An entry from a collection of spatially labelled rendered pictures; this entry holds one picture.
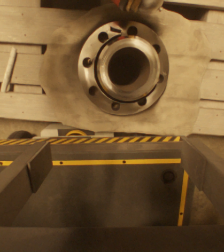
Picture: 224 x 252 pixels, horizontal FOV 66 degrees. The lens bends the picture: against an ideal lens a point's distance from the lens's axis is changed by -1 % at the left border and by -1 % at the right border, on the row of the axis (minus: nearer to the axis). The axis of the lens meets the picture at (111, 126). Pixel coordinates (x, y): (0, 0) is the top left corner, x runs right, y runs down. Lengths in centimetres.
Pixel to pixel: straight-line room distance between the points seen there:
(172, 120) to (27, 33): 53
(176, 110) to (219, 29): 27
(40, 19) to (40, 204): 54
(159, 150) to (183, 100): 22
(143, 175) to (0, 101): 52
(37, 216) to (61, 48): 49
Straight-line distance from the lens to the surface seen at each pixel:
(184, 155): 17
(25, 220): 63
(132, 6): 40
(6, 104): 69
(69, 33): 57
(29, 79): 63
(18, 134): 74
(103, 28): 53
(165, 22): 57
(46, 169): 16
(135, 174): 47
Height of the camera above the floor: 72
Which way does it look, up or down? 73 degrees down
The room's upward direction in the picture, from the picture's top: 177 degrees counter-clockwise
